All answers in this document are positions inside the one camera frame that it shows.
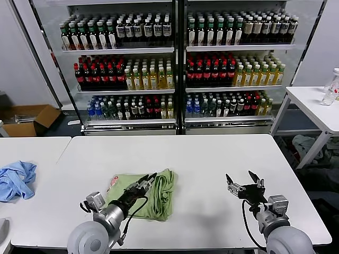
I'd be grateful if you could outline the dark bottle navy label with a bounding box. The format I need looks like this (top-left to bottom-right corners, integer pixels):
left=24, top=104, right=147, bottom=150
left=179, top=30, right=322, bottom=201
left=153, top=17, right=163, bottom=40
left=272, top=16, right=281, bottom=43
left=116, top=19, right=126, bottom=41
left=134, top=18, right=144, bottom=41
left=125, top=19, right=135, bottom=41
left=144, top=17, right=153, bottom=41
left=281, top=16, right=290, bottom=42
left=262, top=16, right=272, bottom=43
left=162, top=16, right=172, bottom=40
left=289, top=15, right=299, bottom=42

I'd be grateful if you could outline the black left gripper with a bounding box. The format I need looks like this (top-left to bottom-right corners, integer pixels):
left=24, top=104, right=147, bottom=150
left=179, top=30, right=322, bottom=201
left=124, top=173, right=158, bottom=202

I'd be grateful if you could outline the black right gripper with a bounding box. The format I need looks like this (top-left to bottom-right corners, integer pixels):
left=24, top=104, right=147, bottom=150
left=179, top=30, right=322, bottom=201
left=225, top=170, right=267, bottom=206

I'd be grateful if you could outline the clear bottle red label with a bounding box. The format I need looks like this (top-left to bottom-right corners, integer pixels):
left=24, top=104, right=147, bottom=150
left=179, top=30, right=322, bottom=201
left=325, top=67, right=339, bottom=101

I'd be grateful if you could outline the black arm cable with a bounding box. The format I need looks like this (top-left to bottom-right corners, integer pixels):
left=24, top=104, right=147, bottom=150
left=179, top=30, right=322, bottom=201
left=240, top=199, right=268, bottom=250
left=79, top=197, right=149, bottom=240

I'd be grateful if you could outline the clear plastic water bottle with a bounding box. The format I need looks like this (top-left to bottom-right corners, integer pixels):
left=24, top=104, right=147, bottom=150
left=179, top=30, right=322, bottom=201
left=322, top=86, right=336, bottom=106

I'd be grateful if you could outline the white side table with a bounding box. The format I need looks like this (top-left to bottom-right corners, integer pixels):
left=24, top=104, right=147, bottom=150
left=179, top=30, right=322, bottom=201
left=270, top=86, right=339, bottom=170

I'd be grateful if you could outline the white beverage cooler cabinet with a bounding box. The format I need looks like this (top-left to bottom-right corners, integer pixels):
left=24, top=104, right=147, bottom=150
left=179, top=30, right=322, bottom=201
left=55, top=0, right=183, bottom=136
left=182, top=0, right=300, bottom=135

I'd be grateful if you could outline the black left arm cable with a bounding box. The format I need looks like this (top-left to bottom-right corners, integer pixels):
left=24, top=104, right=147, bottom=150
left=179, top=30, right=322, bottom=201
left=79, top=197, right=149, bottom=240

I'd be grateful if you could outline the open cardboard box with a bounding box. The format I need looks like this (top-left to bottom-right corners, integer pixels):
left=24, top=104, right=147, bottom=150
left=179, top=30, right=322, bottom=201
left=0, top=104, right=63, bottom=137

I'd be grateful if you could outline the dark bottle beige label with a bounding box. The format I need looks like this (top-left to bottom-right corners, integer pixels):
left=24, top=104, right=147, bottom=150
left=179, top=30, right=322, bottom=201
left=244, top=16, right=254, bottom=43
left=253, top=16, right=263, bottom=43

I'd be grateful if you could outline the white cooler shelf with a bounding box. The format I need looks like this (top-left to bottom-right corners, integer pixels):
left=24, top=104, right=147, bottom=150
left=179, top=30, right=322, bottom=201
left=82, top=118, right=177, bottom=125
left=186, top=85, right=284, bottom=93
left=186, top=43, right=297, bottom=51
left=61, top=46, right=176, bottom=55
left=185, top=115, right=273, bottom=123
left=76, top=88, right=176, bottom=95

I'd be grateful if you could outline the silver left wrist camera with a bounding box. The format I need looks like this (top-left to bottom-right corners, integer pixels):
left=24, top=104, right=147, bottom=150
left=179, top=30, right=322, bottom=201
left=86, top=192, right=106, bottom=212

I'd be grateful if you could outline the light green t-shirt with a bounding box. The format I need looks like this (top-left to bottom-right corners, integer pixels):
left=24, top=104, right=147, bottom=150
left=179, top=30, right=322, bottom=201
left=105, top=168, right=179, bottom=222

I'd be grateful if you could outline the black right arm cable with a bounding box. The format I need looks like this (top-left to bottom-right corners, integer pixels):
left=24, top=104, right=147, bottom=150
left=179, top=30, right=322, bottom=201
left=240, top=199, right=268, bottom=250

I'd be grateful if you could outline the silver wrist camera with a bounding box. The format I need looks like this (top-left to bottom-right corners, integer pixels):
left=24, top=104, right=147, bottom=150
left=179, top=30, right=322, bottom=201
left=86, top=192, right=106, bottom=212
left=267, top=195, right=290, bottom=216

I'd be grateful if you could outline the glass cooler door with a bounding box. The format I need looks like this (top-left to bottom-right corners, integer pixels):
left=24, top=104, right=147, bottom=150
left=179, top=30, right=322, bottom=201
left=287, top=0, right=329, bottom=88
left=10, top=0, right=82, bottom=125

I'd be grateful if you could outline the crumpled light blue shirt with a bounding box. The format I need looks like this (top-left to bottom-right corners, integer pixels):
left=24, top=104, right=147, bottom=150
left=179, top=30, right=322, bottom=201
left=0, top=160, right=37, bottom=203

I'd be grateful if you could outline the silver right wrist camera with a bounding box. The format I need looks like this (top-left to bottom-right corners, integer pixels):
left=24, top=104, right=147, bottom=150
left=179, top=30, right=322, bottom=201
left=267, top=195, right=290, bottom=216

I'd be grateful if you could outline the dark tea bottle green cap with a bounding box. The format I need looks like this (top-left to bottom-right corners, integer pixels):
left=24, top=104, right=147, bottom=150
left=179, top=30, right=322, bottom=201
left=69, top=22, right=79, bottom=50
left=105, top=20, right=117, bottom=49
left=60, top=22, right=70, bottom=50
left=87, top=21, right=97, bottom=49
left=96, top=21, right=107, bottom=49
left=207, top=18, right=216, bottom=46
left=235, top=17, right=244, bottom=44
left=197, top=19, right=207, bottom=46
left=216, top=18, right=226, bottom=46
left=225, top=17, right=235, bottom=45
left=188, top=19, right=198, bottom=46
left=78, top=22, right=88, bottom=49

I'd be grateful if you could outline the pale clothes pile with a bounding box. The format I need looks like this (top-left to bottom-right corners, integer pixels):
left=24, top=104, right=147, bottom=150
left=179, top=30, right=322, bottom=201
left=292, top=134, right=325, bottom=165

